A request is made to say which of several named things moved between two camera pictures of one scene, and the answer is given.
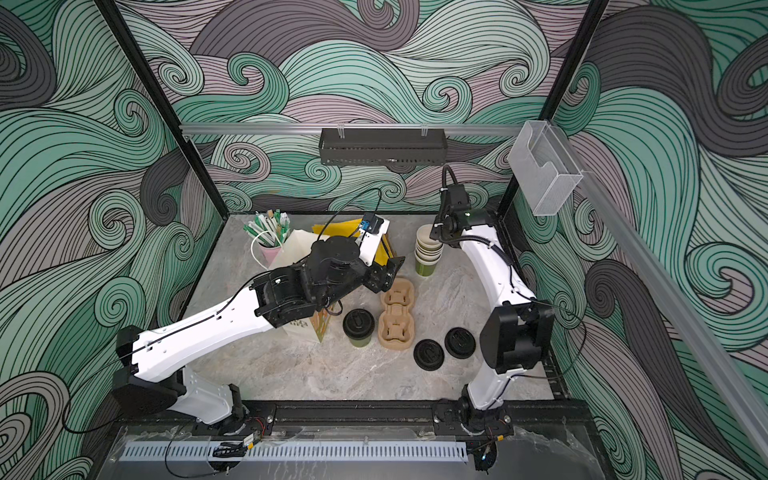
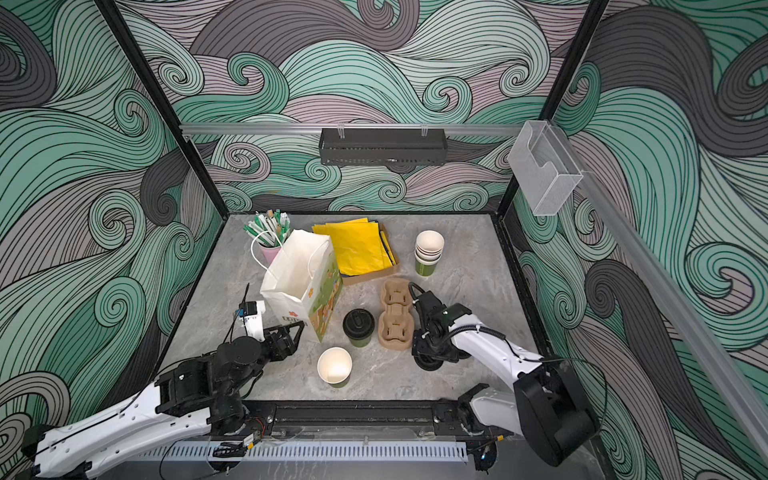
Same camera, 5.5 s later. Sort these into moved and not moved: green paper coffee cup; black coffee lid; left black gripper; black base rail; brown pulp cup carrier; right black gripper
Moved: left black gripper; right black gripper
Not moved: green paper coffee cup; brown pulp cup carrier; black coffee lid; black base rail
